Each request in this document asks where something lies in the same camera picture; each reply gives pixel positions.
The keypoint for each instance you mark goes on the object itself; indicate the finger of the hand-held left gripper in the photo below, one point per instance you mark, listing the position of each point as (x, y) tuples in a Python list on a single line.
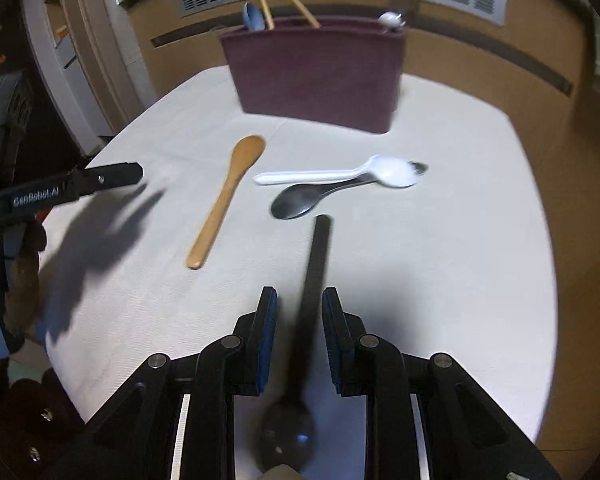
[(112, 176)]

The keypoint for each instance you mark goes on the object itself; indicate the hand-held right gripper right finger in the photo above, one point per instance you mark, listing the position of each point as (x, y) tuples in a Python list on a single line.
[(332, 342)]

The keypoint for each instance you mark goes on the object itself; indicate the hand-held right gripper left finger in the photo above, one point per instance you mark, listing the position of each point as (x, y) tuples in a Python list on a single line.
[(267, 342)]

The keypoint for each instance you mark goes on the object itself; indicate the wooden spoon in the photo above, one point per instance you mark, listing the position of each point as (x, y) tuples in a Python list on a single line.
[(221, 205)]

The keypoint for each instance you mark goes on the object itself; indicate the white plastic spoon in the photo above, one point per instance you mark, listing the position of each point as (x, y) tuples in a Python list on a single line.
[(390, 170)]

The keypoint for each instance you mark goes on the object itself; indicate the blue plastic spoon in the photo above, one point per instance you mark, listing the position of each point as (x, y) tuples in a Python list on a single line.
[(251, 17)]

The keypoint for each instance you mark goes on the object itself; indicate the wooden chopstick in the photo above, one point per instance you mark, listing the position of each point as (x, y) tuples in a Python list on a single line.
[(266, 10), (302, 10)]

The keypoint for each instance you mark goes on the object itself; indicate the purple utensil holder box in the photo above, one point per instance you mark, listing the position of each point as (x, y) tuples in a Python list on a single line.
[(320, 75)]

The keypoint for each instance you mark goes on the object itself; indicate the person's left hand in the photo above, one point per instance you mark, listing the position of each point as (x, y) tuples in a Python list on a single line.
[(25, 280)]

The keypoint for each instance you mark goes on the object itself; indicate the white tablecloth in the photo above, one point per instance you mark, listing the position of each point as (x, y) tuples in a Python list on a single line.
[(430, 285)]

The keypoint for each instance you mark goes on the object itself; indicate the white cabinet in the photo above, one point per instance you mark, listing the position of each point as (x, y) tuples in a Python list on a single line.
[(55, 60)]

